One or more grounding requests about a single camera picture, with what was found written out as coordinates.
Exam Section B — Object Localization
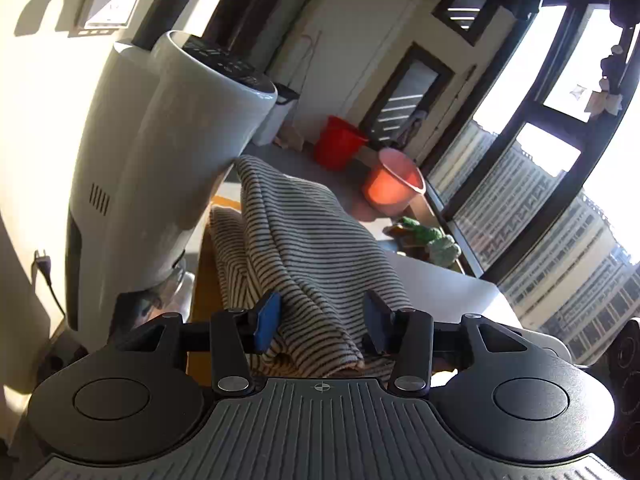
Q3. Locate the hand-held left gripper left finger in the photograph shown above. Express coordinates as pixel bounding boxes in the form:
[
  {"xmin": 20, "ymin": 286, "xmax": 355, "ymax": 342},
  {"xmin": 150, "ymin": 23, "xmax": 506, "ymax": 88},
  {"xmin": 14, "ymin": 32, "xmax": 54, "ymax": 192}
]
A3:
[{"xmin": 107, "ymin": 290, "xmax": 283, "ymax": 397}]

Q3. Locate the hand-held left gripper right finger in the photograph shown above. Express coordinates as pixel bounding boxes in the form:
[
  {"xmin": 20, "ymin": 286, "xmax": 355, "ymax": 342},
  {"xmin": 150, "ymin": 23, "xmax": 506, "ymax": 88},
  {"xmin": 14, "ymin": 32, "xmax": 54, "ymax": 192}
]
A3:
[{"xmin": 362, "ymin": 290, "xmax": 531, "ymax": 397}]

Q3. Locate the green cloth toy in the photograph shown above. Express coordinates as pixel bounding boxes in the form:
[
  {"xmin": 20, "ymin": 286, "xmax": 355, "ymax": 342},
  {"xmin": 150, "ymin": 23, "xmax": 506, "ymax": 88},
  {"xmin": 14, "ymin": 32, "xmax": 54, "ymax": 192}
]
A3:
[{"xmin": 387, "ymin": 216, "xmax": 462, "ymax": 267}]

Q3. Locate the pink bucket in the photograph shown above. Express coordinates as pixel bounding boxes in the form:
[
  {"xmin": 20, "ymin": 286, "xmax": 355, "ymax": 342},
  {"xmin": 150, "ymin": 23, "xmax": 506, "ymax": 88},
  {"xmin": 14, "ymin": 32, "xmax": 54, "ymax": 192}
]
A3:
[{"xmin": 361, "ymin": 147, "xmax": 427, "ymax": 215}]

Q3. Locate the red bucket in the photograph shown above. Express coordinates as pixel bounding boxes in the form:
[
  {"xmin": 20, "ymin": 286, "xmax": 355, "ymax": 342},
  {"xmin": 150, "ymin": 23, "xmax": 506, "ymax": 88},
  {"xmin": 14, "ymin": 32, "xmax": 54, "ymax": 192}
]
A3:
[{"xmin": 313, "ymin": 115, "xmax": 370, "ymax": 171}]

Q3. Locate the white cylindrical floor washer dock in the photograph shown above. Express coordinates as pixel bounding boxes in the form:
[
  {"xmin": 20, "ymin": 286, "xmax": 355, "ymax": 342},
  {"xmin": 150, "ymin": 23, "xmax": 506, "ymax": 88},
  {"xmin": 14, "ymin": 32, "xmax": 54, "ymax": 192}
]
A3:
[{"xmin": 65, "ymin": 30, "xmax": 278, "ymax": 346}]

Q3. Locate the cloth hanging by door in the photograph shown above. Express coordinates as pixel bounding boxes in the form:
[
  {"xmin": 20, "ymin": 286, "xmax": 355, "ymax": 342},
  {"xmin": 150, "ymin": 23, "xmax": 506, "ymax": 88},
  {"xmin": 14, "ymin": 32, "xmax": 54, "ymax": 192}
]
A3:
[{"xmin": 397, "ymin": 109, "xmax": 428, "ymax": 146}]

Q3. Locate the white trash bin black lid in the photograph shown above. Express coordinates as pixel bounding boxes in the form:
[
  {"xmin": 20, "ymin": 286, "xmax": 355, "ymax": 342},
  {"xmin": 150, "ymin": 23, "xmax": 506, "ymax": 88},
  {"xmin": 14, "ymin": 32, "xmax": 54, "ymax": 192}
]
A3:
[{"xmin": 255, "ymin": 82, "xmax": 301, "ymax": 145}]

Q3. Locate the black power plug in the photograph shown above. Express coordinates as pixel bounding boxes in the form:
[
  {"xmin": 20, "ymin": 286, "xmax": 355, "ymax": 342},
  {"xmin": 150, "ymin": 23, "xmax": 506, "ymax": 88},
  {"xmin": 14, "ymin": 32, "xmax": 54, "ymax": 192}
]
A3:
[{"xmin": 31, "ymin": 249, "xmax": 66, "ymax": 321}]

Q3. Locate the dark framed glass door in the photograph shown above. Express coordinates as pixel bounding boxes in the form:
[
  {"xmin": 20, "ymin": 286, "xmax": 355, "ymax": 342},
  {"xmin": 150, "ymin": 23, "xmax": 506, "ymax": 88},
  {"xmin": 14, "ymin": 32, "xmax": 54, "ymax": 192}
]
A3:
[{"xmin": 360, "ymin": 42, "xmax": 453, "ymax": 146}]

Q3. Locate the hanging white cloth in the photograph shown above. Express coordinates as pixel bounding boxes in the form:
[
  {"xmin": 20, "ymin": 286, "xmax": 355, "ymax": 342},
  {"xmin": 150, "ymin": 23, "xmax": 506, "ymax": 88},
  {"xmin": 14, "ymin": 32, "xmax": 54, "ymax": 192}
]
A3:
[{"xmin": 570, "ymin": 42, "xmax": 626, "ymax": 118}]

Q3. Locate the black window frame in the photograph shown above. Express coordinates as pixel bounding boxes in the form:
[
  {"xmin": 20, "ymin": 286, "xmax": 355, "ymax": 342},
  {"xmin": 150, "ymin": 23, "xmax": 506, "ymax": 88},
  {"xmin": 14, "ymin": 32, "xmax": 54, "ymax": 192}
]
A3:
[{"xmin": 425, "ymin": 0, "xmax": 640, "ymax": 311}]

